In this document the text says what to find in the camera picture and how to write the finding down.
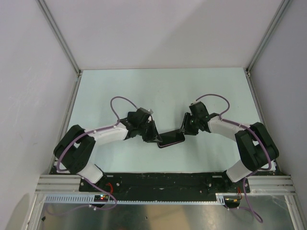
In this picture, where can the pink smartphone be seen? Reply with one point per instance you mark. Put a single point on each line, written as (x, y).
(170, 139)

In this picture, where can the controller board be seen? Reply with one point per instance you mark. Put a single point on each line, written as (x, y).
(102, 197)
(232, 203)

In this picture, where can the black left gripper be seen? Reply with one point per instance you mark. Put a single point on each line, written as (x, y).
(154, 136)

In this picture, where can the left controller board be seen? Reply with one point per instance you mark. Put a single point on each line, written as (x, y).
(102, 197)

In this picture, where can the black phone case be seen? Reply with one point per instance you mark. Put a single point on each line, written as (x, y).
(171, 145)

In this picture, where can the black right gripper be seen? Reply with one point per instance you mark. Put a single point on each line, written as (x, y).
(187, 116)

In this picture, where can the right controller board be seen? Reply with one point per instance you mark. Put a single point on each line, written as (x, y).
(232, 203)

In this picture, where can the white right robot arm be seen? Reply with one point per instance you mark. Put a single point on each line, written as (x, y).
(256, 148)

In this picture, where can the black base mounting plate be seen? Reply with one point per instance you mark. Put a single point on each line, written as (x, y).
(166, 186)

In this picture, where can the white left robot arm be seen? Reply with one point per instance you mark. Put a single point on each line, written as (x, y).
(75, 148)

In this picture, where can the aluminium front frame rail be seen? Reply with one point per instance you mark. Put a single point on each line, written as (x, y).
(58, 184)

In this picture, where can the right aluminium frame post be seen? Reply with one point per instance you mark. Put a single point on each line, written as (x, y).
(276, 20)

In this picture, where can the left aluminium frame post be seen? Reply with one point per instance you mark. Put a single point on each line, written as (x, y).
(58, 35)

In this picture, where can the grey slotted cable duct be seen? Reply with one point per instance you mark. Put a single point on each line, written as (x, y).
(89, 199)

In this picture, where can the aluminium frame post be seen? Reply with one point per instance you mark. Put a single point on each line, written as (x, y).
(58, 35)
(276, 20)

